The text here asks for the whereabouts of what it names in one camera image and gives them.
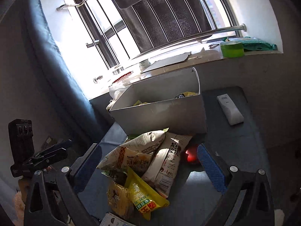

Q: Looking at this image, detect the white remote control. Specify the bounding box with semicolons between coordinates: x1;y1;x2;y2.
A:
216;94;244;126

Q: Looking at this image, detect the clear round cracker packet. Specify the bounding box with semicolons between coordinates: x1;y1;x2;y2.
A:
107;181;135;217

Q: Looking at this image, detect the white cardboard box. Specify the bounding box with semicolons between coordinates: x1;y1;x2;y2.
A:
109;67;208;136

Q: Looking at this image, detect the metal handrail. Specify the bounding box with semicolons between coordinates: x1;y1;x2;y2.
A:
56;0;247;60

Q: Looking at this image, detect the green round container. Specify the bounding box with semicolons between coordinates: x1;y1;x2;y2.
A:
219;41;245;58

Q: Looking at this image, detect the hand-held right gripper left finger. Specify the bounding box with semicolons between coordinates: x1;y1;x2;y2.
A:
24;144;102;226

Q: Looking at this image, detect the blue curtain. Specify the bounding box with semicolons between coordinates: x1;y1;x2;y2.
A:
21;0;100;142

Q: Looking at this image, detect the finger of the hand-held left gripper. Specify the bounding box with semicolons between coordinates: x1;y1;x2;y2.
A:
30;148;68;170
39;139;73;157

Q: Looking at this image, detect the beige plush toy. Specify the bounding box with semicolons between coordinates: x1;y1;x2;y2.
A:
14;190;27;214

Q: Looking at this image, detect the grey cardboard sheet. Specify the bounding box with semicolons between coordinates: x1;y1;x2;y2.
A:
141;51;192;74

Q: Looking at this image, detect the white and blue packet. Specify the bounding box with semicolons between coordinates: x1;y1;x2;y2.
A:
99;213;132;226

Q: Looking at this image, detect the red round object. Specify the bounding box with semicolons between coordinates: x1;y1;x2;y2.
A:
185;146;201;164

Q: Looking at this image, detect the clear plastic bag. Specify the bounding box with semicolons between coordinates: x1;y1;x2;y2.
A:
106;84;128;111

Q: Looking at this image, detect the yellow snack packet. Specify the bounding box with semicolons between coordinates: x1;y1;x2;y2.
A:
124;167;170;221

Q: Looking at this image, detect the dark mesh cloth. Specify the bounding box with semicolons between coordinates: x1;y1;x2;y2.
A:
102;0;213;53

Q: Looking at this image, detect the red pen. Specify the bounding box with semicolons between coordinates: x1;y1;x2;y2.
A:
112;72;134;83

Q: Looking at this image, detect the green wipes packet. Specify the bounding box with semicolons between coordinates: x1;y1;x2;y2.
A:
242;36;277;51

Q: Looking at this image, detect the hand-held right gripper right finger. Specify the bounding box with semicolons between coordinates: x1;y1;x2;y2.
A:
197;144;275;226

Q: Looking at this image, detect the newspaper print snack packet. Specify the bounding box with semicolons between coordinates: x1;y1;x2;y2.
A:
97;130;165;173

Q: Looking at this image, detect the white packet with black print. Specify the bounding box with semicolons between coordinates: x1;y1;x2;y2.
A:
141;133;193;199

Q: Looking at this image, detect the yellow and black packet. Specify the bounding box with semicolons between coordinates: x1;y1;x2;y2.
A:
174;91;200;99

